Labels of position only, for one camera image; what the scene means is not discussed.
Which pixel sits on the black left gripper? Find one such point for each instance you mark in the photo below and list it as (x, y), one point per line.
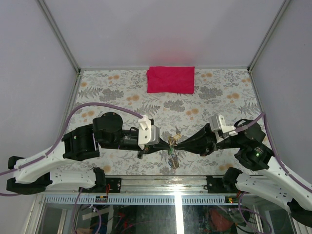
(153, 147)

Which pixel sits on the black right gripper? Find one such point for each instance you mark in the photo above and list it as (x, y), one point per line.
(203, 141)

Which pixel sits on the key yellow tag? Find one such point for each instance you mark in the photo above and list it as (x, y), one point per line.
(172, 140)

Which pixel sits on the metal keyring hoop yellow handle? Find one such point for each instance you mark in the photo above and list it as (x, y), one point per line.
(173, 160)

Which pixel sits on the green key tag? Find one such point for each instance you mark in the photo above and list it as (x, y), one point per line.
(171, 150)

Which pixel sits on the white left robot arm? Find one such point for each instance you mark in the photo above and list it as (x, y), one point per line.
(43, 171)

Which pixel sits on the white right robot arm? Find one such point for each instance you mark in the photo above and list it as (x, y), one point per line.
(289, 191)

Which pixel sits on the pink folded cloth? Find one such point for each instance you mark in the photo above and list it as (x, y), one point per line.
(178, 80)

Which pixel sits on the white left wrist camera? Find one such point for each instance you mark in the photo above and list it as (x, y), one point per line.
(148, 133)

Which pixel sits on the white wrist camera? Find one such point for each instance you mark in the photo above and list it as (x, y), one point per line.
(148, 133)
(219, 127)

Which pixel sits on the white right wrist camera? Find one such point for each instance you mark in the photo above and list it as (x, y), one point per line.
(219, 127)

